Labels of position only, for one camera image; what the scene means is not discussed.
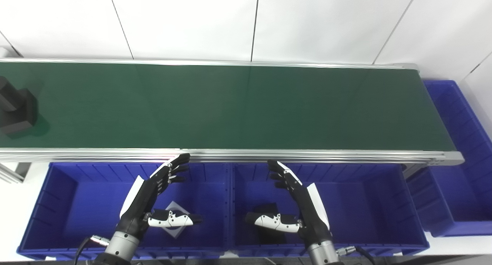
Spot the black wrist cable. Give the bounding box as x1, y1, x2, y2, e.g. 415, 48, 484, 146
336, 246, 376, 265
74, 236, 111, 265

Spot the white flat square part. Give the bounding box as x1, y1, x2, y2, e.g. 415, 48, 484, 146
160, 201, 191, 239

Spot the black cylinder block part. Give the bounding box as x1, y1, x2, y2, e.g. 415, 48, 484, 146
0, 76, 39, 139

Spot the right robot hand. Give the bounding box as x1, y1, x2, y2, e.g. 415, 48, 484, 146
245, 160, 333, 247

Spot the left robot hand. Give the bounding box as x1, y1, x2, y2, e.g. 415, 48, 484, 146
116, 154, 203, 239

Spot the aluminium conveyor leg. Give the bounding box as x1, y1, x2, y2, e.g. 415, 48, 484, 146
0, 162, 31, 184
402, 164, 427, 179

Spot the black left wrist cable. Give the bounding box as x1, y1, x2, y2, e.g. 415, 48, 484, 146
74, 236, 111, 265

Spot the green conveyor belt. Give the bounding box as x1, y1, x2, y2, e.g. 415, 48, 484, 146
0, 58, 465, 166
0, 62, 457, 151

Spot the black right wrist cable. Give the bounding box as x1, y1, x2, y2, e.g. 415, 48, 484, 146
336, 246, 376, 265

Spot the blue plastic bin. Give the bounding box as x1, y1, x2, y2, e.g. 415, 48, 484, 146
17, 162, 232, 260
407, 80, 492, 237
229, 163, 430, 257

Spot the black part in bin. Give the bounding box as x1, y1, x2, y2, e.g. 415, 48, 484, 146
257, 203, 288, 245

